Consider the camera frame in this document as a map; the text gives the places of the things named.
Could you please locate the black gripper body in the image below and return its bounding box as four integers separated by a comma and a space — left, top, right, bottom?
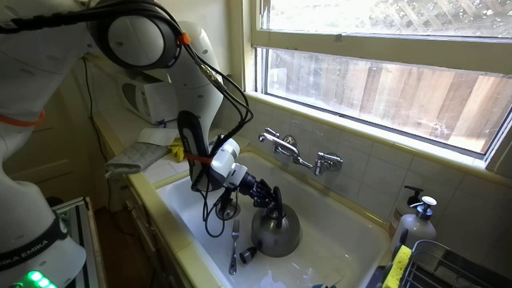
237, 172, 274, 208

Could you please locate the black sponge holder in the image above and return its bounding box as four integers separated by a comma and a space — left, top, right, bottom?
365, 264, 394, 288

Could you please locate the grey dish towel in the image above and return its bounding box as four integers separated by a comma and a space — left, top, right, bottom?
103, 140, 170, 180

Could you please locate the yellow sponge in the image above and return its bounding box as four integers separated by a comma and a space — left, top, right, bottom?
381, 245, 415, 288
167, 136, 188, 164

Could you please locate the dark pump dispenser bottle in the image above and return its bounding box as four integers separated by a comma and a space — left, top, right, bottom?
393, 184, 426, 226

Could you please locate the white soap pump bottle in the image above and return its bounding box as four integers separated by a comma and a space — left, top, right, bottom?
391, 196, 441, 258

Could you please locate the small black cap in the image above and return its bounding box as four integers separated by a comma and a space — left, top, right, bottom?
239, 245, 260, 268

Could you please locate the silver fork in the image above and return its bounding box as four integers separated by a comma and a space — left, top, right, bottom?
228, 220, 244, 277

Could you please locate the metal wire dishrack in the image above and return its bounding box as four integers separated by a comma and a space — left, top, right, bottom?
399, 239, 512, 288

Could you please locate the metal sink drain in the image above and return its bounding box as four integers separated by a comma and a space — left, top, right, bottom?
215, 200, 244, 223

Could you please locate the chrome wall faucet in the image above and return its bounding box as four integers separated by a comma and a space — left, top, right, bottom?
258, 127, 346, 178

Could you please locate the silver kettle with black handle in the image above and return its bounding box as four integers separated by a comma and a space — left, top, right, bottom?
250, 186, 305, 260

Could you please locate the thin black power cord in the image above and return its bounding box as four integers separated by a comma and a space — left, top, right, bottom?
79, 55, 111, 162

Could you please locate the white sink basin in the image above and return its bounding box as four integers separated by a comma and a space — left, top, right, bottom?
156, 151, 394, 288

